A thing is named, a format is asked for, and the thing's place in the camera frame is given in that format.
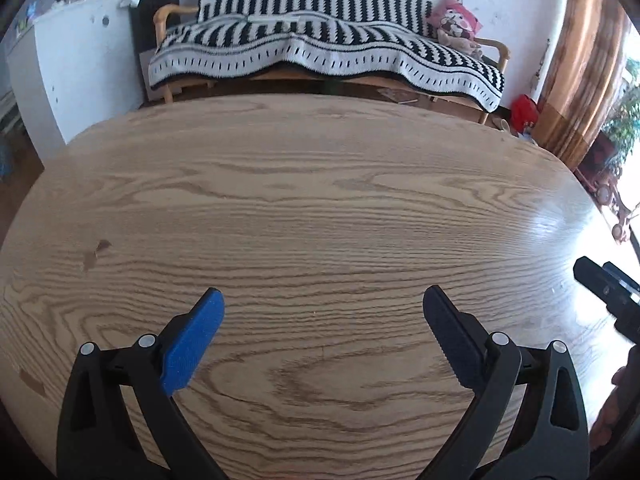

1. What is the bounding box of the brown plush toy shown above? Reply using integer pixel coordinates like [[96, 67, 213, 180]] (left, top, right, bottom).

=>
[[437, 22, 485, 59]]

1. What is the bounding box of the brown curtain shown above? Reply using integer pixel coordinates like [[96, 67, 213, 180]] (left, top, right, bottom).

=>
[[532, 0, 629, 171]]

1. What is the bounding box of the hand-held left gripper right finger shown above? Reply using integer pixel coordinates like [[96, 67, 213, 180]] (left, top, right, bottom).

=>
[[422, 285, 592, 480]]

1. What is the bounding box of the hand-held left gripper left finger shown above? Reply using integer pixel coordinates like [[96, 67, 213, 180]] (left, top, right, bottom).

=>
[[56, 287, 225, 480]]

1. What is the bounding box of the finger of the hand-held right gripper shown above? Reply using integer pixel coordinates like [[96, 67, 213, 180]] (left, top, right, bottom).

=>
[[573, 256, 640, 346], [602, 261, 640, 295]]

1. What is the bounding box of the green potted plant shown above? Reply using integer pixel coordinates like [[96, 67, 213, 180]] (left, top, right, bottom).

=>
[[600, 57, 640, 162]]

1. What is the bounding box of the toy tricycle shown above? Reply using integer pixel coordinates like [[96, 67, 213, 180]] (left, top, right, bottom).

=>
[[575, 160, 640, 244]]

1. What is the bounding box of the pink monkey plush pillow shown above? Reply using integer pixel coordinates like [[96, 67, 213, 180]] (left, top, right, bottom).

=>
[[426, 0, 484, 36]]

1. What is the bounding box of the wooden sofa frame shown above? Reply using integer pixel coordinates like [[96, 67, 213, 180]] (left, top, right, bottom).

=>
[[152, 4, 511, 126]]

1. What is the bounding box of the person's right hand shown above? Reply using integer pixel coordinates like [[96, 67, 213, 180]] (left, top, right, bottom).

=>
[[590, 366, 633, 453]]

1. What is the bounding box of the white cabinet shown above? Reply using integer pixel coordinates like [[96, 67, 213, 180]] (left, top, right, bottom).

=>
[[6, 0, 147, 147]]

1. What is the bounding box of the small cardboard piece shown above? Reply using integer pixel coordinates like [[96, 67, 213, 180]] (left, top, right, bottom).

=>
[[377, 87, 419, 106]]

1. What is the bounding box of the black cabinet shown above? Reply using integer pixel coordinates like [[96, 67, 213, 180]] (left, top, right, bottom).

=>
[[129, 0, 181, 57]]

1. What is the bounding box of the red bag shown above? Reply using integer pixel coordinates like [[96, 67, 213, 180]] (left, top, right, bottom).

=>
[[510, 94, 542, 134]]

